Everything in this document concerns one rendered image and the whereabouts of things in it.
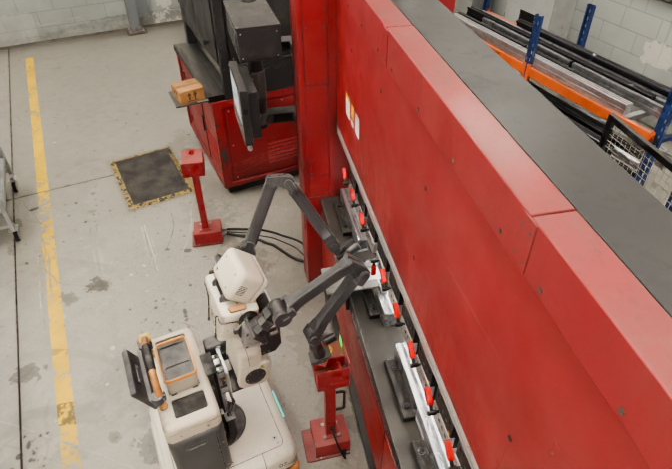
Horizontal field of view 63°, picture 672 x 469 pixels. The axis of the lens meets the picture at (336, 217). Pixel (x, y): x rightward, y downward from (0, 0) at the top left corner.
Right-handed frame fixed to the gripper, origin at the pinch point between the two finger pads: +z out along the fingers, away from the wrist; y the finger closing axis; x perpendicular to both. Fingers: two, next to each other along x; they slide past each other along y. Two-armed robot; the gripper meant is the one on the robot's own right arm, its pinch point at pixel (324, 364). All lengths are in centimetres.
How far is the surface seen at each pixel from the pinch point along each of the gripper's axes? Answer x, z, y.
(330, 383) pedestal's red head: -4.7, 9.0, -0.2
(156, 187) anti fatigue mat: 285, 54, -111
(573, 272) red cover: -99, -140, 57
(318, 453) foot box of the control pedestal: -3, 71, -22
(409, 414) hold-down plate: -40.0, -3.8, 29.0
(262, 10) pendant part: 160, -112, 29
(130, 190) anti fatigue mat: 286, 49, -133
